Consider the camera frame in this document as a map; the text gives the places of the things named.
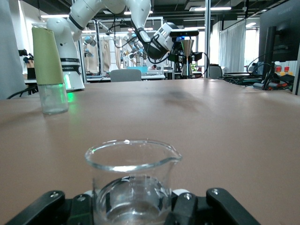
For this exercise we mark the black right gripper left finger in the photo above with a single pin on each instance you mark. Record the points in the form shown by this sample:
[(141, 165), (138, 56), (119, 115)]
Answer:
[(47, 206)]

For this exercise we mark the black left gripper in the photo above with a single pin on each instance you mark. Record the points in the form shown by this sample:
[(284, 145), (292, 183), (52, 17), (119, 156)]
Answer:
[(175, 48)]

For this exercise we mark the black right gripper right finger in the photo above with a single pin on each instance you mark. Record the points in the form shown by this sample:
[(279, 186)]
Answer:
[(222, 204)]

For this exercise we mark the steel double jigger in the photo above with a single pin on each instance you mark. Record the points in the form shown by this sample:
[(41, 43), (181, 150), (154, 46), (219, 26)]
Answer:
[(187, 47)]

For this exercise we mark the clear glass beaker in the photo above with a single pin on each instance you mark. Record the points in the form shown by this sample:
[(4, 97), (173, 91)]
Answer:
[(133, 199)]

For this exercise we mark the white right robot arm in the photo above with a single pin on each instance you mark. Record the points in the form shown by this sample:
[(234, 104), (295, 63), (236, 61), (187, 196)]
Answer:
[(9, 58)]

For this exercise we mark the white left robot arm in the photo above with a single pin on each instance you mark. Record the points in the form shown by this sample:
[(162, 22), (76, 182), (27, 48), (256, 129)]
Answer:
[(70, 47)]

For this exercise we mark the background blue jointed robot arm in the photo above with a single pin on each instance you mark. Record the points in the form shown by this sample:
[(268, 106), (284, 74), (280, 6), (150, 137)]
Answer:
[(89, 42), (134, 50)]

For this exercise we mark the grey office chair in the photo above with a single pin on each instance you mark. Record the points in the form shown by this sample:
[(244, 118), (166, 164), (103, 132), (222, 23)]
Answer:
[(125, 75), (215, 71)]

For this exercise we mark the seated person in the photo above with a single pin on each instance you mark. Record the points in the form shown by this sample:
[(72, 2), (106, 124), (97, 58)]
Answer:
[(152, 67)]

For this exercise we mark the metal pillar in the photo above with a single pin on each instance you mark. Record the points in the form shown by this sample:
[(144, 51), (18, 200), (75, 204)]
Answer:
[(207, 23)]

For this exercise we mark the white curtain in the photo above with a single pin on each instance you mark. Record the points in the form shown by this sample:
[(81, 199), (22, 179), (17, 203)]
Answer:
[(232, 47)]

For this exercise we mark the ceiling light strip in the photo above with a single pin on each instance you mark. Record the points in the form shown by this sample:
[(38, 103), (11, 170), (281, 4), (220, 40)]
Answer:
[(220, 8), (55, 16)]

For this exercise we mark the red emergency stop button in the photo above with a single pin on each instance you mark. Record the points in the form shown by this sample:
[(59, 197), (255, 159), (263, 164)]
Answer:
[(278, 69), (287, 69)]

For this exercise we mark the black computer monitor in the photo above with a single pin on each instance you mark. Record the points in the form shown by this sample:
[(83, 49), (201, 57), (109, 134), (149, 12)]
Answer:
[(286, 30)]

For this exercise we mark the green sleeved glass bottle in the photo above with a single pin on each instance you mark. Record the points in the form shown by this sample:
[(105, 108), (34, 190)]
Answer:
[(47, 61)]

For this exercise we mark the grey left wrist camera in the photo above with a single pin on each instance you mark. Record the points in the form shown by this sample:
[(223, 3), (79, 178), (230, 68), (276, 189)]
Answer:
[(184, 32)]

